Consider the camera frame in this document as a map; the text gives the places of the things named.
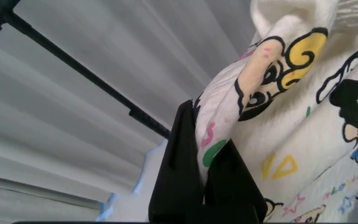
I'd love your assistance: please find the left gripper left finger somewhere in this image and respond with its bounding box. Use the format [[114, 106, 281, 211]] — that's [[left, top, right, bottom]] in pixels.
[[149, 99, 205, 222]]

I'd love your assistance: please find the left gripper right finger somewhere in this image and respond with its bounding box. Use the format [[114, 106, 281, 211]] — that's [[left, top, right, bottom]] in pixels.
[[203, 139, 269, 222]]

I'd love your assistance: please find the cream printed garment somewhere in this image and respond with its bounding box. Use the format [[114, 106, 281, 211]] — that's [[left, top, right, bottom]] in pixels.
[[194, 0, 358, 222]]

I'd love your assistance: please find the black clothes rack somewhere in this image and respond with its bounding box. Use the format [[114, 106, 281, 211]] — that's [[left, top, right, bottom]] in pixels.
[[0, 0, 171, 140]]

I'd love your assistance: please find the white curtain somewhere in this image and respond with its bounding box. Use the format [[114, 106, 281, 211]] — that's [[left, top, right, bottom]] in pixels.
[[0, 0, 256, 222]]

